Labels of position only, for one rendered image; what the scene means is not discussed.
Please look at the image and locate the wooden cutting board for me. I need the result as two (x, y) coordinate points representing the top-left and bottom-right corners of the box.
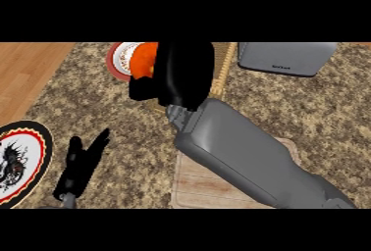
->
(169, 136), (302, 210)

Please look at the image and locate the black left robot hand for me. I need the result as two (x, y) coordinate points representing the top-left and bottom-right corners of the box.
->
(51, 127), (111, 202)

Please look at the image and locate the black-rimmed dragon plate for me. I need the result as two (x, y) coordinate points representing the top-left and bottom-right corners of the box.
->
(0, 120), (55, 210)

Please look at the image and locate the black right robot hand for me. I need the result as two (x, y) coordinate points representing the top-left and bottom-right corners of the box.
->
(128, 41), (218, 113)

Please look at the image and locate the grey appliance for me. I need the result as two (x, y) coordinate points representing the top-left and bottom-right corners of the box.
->
(237, 41), (339, 78)

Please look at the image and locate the red and white plate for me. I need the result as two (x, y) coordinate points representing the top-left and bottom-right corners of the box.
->
(106, 41), (147, 83)

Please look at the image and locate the orange squash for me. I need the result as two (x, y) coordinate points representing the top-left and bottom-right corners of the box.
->
(128, 41), (162, 80)

